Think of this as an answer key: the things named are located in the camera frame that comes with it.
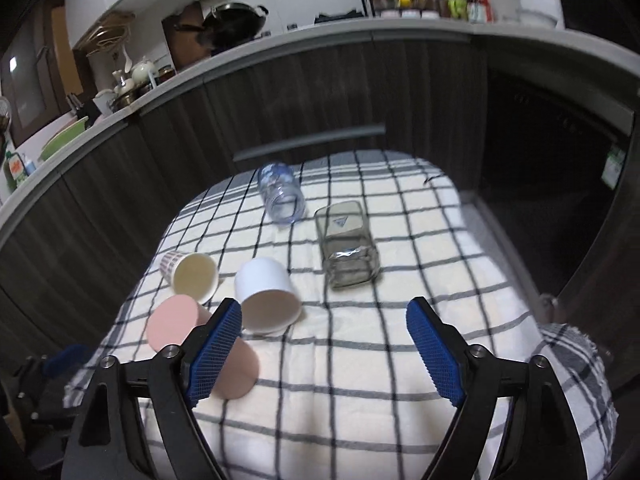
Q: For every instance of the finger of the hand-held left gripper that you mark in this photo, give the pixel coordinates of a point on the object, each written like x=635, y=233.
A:
x=67, y=358

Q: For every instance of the black wok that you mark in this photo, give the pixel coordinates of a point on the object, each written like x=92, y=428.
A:
x=235, y=20

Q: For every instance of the striped paper cup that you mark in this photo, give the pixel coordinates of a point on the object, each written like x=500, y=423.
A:
x=195, y=272

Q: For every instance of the black and white checkered cloth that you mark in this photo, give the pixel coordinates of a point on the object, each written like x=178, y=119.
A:
x=350, y=385

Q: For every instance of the white teapot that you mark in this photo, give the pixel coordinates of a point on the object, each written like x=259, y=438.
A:
x=142, y=70

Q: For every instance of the green sticker label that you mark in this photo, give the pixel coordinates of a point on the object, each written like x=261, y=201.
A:
x=614, y=166

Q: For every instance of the clear plastic cup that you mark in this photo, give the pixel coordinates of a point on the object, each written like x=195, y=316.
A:
x=280, y=195

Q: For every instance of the green basin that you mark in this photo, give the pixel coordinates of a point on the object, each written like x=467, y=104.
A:
x=65, y=137

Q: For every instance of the square glass jar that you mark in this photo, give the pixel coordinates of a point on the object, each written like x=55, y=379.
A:
x=350, y=260

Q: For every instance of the white cup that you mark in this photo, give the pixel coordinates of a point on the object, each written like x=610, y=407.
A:
x=262, y=277

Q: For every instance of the green dish soap bottle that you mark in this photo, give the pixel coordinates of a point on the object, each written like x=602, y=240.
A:
x=15, y=167

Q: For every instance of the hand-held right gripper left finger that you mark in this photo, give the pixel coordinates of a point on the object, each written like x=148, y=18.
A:
x=215, y=355

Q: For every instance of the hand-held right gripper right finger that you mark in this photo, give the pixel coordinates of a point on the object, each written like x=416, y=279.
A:
x=435, y=355

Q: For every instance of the brown cutting board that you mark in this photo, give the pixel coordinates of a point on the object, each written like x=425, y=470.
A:
x=182, y=45

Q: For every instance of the dusty pink cup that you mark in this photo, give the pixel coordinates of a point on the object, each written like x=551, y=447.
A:
x=237, y=370

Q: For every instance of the wooden door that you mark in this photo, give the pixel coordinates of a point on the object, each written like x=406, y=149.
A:
x=55, y=60

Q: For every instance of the light pink cup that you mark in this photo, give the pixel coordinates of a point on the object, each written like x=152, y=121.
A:
x=170, y=322

